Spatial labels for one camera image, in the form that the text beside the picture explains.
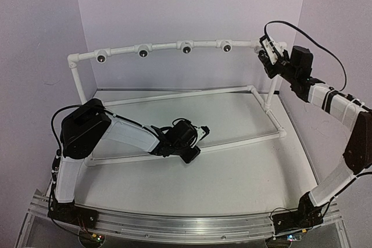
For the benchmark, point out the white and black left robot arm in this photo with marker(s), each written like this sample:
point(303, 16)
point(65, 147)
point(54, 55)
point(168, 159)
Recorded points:
point(85, 127)

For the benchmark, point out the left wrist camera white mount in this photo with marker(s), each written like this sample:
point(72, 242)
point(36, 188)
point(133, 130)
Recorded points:
point(201, 132)

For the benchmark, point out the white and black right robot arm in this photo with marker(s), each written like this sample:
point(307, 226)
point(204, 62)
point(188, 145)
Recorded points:
point(295, 67)

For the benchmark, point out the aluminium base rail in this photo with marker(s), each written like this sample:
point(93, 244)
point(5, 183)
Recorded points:
point(185, 230)

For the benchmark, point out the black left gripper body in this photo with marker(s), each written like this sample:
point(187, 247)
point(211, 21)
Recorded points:
point(187, 160)

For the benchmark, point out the white PVC pipe frame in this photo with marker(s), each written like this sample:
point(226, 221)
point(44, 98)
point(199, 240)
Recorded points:
point(186, 47)

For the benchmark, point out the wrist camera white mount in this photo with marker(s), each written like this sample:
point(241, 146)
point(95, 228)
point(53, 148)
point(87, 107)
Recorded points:
point(274, 50)
point(201, 132)

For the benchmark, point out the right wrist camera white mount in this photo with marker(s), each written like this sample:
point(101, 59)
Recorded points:
point(274, 50)

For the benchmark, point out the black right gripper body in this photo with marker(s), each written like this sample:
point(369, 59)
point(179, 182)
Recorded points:
point(285, 68)

